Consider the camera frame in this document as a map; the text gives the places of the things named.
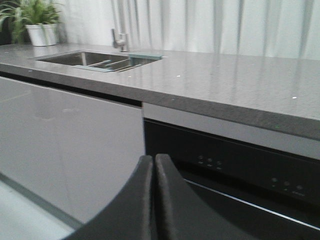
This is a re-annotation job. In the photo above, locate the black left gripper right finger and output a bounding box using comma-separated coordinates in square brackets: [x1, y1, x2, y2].
[153, 153, 320, 240]

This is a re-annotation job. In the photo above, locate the green potted plant white pot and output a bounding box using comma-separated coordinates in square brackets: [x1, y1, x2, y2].
[0, 0, 60, 47]

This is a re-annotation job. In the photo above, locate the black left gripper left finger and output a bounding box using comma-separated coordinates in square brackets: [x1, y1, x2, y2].
[65, 155, 154, 240]

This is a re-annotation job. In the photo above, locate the black built-in dishwasher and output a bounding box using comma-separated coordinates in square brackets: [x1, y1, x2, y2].
[143, 103, 320, 237]

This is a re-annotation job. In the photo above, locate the white pleated curtain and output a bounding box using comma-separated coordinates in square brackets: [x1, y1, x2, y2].
[55, 0, 320, 60]

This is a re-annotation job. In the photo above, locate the stainless steel sink basin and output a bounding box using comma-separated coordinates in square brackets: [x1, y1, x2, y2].
[28, 49, 165, 73]

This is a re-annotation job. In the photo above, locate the stainless steel kitchen faucet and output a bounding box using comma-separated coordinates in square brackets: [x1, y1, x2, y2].
[111, 0, 135, 52]

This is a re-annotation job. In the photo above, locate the grey sink drying rack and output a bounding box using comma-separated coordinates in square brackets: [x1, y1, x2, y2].
[73, 52, 163, 73]

